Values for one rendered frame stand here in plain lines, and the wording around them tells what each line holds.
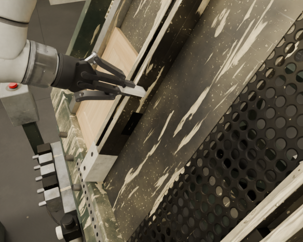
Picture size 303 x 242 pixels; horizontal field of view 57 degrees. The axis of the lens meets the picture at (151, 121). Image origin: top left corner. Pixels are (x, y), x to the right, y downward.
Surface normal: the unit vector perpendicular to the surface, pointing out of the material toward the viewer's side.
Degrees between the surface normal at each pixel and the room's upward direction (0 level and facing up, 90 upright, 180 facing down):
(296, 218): 59
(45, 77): 89
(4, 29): 83
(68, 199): 0
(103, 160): 90
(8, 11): 88
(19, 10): 102
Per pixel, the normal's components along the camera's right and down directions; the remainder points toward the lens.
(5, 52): 0.61, 0.37
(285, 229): -0.79, -0.14
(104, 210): 0.47, -0.76
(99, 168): 0.38, 0.64
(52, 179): 0.00, -0.73
